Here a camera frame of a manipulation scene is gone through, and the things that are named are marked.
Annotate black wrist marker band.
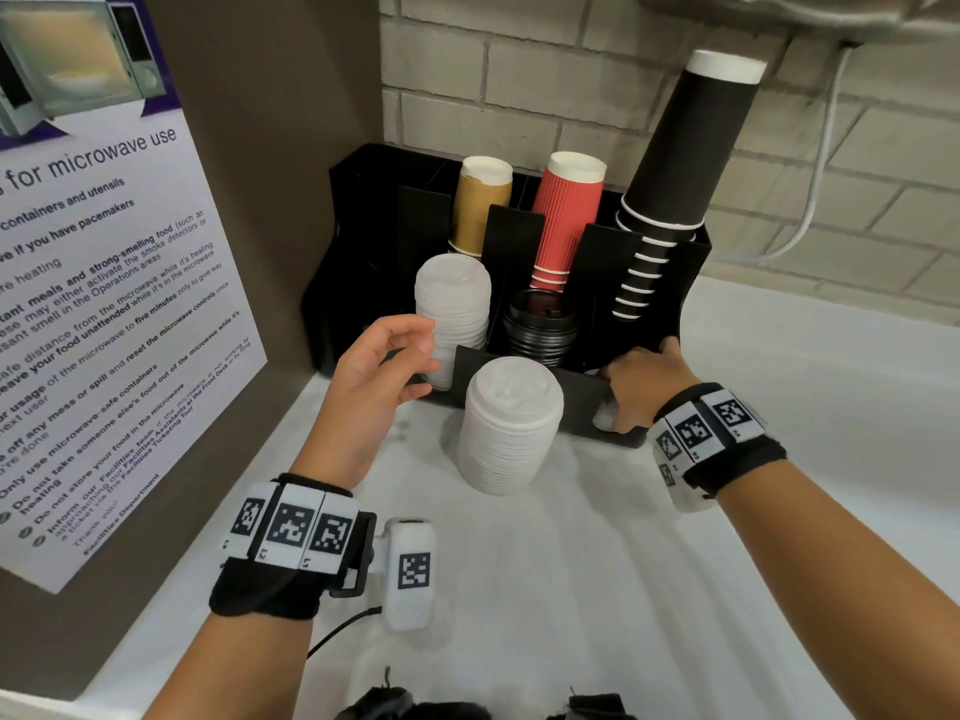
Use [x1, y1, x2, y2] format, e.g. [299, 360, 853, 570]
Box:
[209, 473, 378, 622]
[646, 381, 789, 497]

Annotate stack of red paper cups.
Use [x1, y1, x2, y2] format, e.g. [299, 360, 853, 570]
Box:
[530, 150, 607, 293]

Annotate black cup holder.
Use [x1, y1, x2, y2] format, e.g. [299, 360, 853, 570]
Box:
[302, 143, 712, 449]

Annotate grey wall-mounted appliance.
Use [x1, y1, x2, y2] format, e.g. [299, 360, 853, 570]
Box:
[637, 0, 960, 46]

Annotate stack of black paper cups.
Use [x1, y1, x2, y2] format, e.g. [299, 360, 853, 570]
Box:
[611, 49, 768, 323]

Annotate black chest harness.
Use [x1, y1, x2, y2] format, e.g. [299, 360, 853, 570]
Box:
[333, 685, 639, 720]

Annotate person's left forearm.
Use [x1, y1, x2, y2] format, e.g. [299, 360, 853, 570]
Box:
[142, 610, 316, 720]

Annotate person's right hand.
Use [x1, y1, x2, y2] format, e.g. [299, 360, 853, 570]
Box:
[599, 336, 703, 436]

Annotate microwave safety poster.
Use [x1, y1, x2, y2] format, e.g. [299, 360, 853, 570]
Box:
[0, 0, 269, 595]

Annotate black lids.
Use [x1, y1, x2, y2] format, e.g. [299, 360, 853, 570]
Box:
[502, 289, 579, 368]

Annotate stack of gold paper cups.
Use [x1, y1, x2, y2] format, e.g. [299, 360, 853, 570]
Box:
[448, 155, 515, 260]

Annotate person's left hand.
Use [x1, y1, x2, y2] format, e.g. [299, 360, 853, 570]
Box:
[290, 314, 442, 490]

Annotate person's right forearm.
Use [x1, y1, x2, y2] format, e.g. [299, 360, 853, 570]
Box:
[716, 460, 960, 720]

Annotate black right wrist marker band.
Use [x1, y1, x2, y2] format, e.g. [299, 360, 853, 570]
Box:
[646, 381, 789, 497]

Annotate black left wrist marker band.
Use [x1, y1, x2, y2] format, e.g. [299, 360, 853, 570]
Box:
[209, 473, 378, 622]

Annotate white wall cable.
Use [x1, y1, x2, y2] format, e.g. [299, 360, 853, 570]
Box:
[712, 44, 856, 265]

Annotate black camera cable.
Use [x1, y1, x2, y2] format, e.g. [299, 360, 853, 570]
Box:
[307, 606, 384, 659]

